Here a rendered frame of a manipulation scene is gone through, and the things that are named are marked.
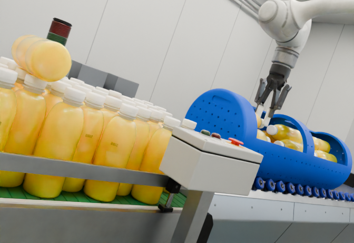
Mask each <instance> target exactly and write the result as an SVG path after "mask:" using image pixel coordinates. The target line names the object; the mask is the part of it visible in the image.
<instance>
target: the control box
mask: <svg viewBox="0 0 354 243"><path fill-rule="evenodd" d="M262 159H263V155H262V154H260V153H257V152H254V151H252V150H250V149H248V148H246V147H243V146H241V145H239V146H237V145H234V144H232V143H231V141H229V140H225V139H218V138H215V137H213V136H211V135H210V136H208V135H205V134H202V133H200V132H196V131H192V130H188V129H185V128H181V127H179V126H174V128H173V131H172V135H171V137H170V140H169V143H168V146H167V148H166V151H165V154H164V156H163V159H162V162H161V165H160V167H159V170H160V171H162V172H163V173H164V174H166V175H167V176H169V177H170V178H171V179H173V180H174V181H176V182H177V183H179V184H180V185H182V186H183V187H185V188H186V189H188V190H196V191H206V192H216V193H226V194H231V195H241V196H248V195H249V193H250V190H251V188H252V185H253V182H254V180H255V177H256V175H257V172H258V169H259V166H260V163H261V161H262Z"/></svg>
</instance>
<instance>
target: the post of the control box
mask: <svg viewBox="0 0 354 243"><path fill-rule="evenodd" d="M214 194H215V192H206V191H196V190H189V193H188V196H187V198H186V201H185V203H184V206H183V209H182V212H181V214H180V217H179V220H178V223H177V225H176V228H175V231H174V233H173V236H172V239H171V241H170V243H196V242H197V239H198V237H199V234H200V231H201V229H202V226H203V223H204V221H205V218H206V216H207V213H208V210H209V207H210V204H211V202H212V199H213V196H214Z"/></svg>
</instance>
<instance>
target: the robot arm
mask: <svg viewBox="0 0 354 243"><path fill-rule="evenodd" d="M328 14H354V0H310V1H305V2H299V1H296V0H286V1H284V0H268V1H266V2H264V3H263V4H262V5H261V7H260V8H259V11H258V18H259V24H260V26H261V28H262V29H263V30H264V31H265V32H266V33H267V34H268V35H269V36H270V37H271V38H273V39H275V41H276V43H277V46H276V49H275V51H274V54H273V57H272V60H271V62H272V63H273V64H272V65H271V67H270V71H269V75H268V76H267V78H265V79H263V78H261V79H260V85H259V88H258V91H257V94H256V96H255V99H254V101H255V103H257V107H256V110H255V113H257V114H258V115H259V116H260V117H261V114H262V112H263V109H264V106H263V105H264V103H265V101H266V99H267V98H268V96H269V94H270V92H271V91H272V90H273V97H272V101H271V106H270V107H269V108H268V110H267V112H266V115H265V117H264V120H263V123H262V125H263V126H265V127H268V124H269V122H270V119H271V118H273V115H274V112H275V110H281V108H282V106H283V103H284V101H285V99H286V97H287V94H288V92H289V91H290V90H291V88H292V86H290V85H289V84H288V83H287V78H288V77H289V75H290V72H291V69H293V68H294V67H295V64H296V62H297V59H298V57H299V54H300V52H301V51H302V50H303V48H304V46H305V44H306V42H307V39H308V36H309V33H310V29H311V19H312V18H315V17H318V16H322V15H328ZM266 84H267V85H266ZM282 87H283V89H282V91H281V88H282ZM280 93H281V94H280ZM279 95H280V96H279Z"/></svg>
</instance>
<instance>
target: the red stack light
mask: <svg viewBox="0 0 354 243"><path fill-rule="evenodd" d="M71 29H72V28H71V27H70V26H67V25H65V24H63V23H60V22H57V21H54V20H52V22H51V25H50V29H49V30H48V31H49V32H50V33H53V34H56V35H59V36H61V37H64V38H66V39H68V37H69V35H70V31H71Z"/></svg>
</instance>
